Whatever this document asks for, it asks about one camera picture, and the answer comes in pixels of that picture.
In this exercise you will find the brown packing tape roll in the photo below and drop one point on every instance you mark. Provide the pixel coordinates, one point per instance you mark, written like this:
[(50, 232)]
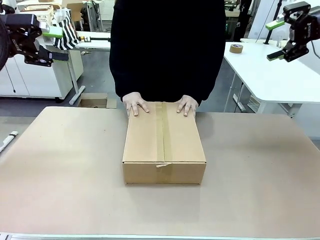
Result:
[(235, 48)]

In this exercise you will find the person's right forearm black sleeve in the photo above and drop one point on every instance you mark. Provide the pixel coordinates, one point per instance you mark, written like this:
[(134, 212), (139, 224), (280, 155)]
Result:
[(122, 80)]

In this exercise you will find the person's torso in black sweater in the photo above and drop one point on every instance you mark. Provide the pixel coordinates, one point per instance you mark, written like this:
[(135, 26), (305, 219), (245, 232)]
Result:
[(167, 45)]

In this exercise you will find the white tube with black band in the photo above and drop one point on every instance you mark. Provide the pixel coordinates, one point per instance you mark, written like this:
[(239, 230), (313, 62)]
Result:
[(8, 140)]

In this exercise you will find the brown table cover sheet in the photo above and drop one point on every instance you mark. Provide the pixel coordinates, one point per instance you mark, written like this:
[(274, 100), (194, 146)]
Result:
[(75, 162)]

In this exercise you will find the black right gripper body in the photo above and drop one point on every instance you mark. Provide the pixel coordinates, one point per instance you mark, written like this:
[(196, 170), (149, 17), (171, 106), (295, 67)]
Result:
[(301, 27)]

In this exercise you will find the person's left forearm black sleeve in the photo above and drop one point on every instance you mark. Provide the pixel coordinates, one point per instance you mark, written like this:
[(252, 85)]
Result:
[(207, 80)]

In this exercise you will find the black white striped bag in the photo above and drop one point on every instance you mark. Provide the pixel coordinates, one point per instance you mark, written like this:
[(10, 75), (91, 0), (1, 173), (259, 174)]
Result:
[(66, 32)]

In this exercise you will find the brown cardboard box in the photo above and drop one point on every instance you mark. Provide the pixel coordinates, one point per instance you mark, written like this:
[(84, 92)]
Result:
[(142, 140)]

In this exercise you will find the large white table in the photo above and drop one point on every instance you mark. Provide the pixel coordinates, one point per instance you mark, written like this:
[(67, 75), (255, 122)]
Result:
[(270, 77)]

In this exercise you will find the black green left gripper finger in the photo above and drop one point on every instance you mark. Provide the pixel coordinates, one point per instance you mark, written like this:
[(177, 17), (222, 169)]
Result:
[(53, 32), (58, 57)]

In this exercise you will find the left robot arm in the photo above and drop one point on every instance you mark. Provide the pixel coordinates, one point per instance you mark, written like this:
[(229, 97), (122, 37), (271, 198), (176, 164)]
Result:
[(2, 42)]

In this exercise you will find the black stand with base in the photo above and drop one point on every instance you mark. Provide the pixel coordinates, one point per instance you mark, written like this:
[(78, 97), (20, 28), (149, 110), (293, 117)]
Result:
[(267, 36)]

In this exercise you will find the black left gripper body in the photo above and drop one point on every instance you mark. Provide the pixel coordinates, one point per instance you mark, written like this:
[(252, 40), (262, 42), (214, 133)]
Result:
[(23, 37)]

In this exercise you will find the brown packing tape strip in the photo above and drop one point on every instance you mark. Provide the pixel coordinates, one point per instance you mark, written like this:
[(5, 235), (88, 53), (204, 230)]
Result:
[(162, 135)]

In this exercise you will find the person's left hand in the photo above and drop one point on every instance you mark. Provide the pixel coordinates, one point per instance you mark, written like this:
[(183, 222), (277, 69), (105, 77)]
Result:
[(187, 102)]

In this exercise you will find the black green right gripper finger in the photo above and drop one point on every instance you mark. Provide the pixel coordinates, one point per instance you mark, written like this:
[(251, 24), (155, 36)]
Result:
[(275, 55), (275, 23)]

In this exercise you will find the white table with grey leg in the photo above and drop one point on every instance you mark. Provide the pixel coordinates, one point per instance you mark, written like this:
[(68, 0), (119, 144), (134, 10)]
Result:
[(92, 45)]

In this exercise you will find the black bar clamp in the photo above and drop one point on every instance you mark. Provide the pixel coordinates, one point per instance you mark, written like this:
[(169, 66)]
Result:
[(96, 39)]

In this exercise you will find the aluminium table edge rail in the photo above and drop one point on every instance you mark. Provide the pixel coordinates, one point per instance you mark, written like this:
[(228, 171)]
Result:
[(160, 237)]

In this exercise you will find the person's right hand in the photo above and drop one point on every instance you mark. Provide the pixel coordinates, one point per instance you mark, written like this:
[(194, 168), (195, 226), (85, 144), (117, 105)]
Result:
[(133, 101)]

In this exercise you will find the open cardboard box on floor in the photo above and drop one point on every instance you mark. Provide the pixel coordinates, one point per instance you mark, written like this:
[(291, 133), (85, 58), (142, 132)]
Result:
[(96, 101)]

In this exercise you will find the white cabinet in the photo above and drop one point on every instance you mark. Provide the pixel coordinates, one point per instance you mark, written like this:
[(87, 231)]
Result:
[(32, 80)]

